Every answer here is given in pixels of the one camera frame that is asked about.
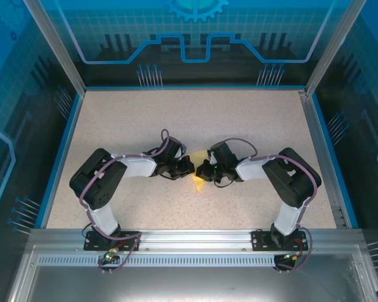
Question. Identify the yellow cloth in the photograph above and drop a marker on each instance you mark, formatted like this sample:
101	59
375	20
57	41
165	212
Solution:
199	155

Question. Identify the aluminium frame post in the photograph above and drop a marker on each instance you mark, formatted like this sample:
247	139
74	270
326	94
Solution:
56	50
332	47

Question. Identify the blue table edge strip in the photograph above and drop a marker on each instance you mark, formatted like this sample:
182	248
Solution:
61	160
195	87

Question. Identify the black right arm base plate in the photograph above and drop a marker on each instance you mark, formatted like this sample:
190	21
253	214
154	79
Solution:
261	240

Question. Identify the grey sheet metal panel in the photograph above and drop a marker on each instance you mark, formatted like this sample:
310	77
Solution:
189	284

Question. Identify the aluminium mounting rail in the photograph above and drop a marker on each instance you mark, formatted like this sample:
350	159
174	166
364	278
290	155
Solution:
195	239

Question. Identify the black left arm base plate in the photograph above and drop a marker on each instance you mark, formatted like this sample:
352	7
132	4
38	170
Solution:
129	239

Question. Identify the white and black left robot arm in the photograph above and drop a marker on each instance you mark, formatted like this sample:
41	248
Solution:
97	182

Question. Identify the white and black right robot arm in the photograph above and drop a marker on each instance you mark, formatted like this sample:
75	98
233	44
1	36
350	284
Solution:
296	179

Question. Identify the aluminium side rail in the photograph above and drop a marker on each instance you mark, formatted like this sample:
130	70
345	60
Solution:
326	163

